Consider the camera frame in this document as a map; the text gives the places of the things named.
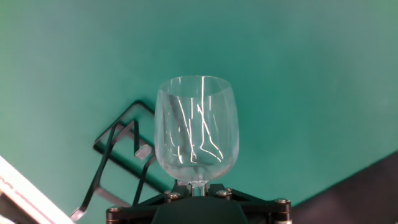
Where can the clear wine glass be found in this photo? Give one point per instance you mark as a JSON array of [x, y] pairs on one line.
[[196, 130]]

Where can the aluminium profile table rail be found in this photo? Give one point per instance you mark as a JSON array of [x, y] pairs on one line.
[[18, 193]]

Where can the black metal cup rack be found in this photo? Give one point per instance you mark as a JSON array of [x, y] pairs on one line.
[[104, 155]]

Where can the green table mat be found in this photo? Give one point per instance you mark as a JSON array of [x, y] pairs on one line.
[[280, 62]]

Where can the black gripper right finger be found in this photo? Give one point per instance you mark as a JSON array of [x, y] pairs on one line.
[[267, 211]]

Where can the black rubber mat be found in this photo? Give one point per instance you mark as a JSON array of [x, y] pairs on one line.
[[357, 199]]

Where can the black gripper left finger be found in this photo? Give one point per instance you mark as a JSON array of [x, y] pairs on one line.
[[136, 213]]

